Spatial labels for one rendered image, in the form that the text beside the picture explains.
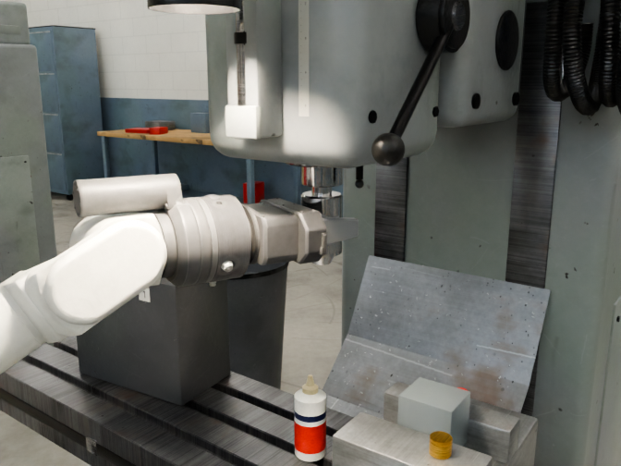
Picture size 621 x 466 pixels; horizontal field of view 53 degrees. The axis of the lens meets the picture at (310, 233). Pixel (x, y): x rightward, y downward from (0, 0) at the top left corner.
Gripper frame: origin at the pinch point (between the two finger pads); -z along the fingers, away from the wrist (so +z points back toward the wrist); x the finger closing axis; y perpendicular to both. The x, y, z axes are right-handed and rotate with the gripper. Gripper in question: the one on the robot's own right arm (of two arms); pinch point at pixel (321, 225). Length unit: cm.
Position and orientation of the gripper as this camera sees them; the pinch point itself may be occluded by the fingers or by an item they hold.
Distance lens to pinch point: 71.0
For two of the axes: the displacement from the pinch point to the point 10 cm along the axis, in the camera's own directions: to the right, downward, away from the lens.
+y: -0.1, 9.7, 2.3
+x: -5.2, -2.0, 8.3
